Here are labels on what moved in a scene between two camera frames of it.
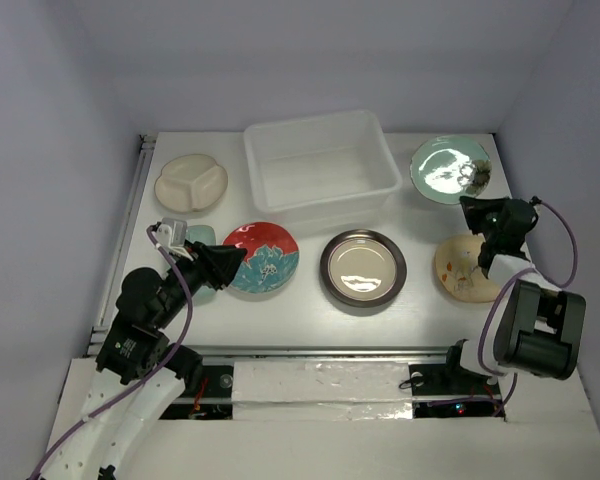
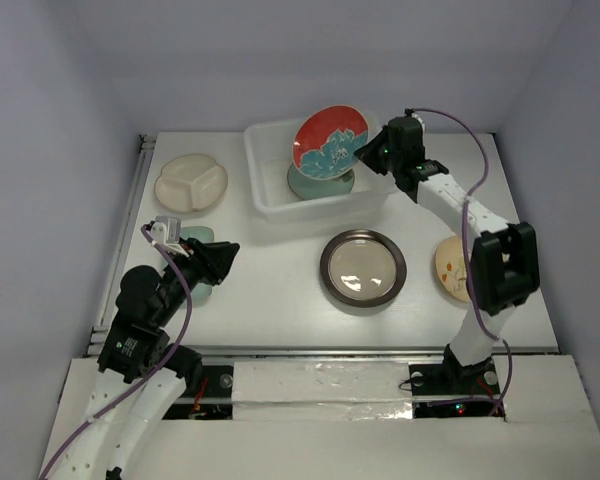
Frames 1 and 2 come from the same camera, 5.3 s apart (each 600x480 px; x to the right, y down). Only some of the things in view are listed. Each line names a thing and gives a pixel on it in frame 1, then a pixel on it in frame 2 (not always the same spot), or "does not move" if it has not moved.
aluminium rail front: [337, 351] does not move
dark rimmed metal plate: [363, 268] does not move
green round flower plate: [446, 168] -> [310, 189]
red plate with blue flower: [271, 260] -> [326, 139]
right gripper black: [473, 207] -> [367, 151]
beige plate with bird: [460, 272] does not move
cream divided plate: [191, 182] does not move
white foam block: [322, 390] does not move
